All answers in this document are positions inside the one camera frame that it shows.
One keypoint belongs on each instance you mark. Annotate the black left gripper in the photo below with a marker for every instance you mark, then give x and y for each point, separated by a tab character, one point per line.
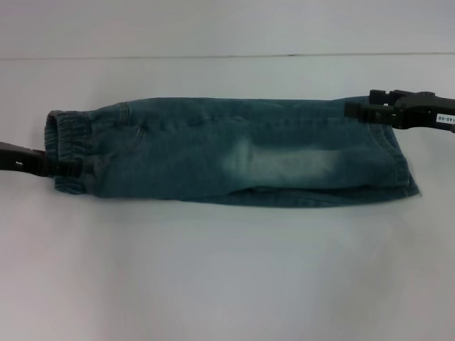
21	158

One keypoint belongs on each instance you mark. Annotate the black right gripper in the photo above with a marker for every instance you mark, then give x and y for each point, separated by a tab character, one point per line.
423	112

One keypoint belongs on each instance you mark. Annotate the blue denim shorts with cartoon print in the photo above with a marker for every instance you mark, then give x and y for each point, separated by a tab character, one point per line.
213	160

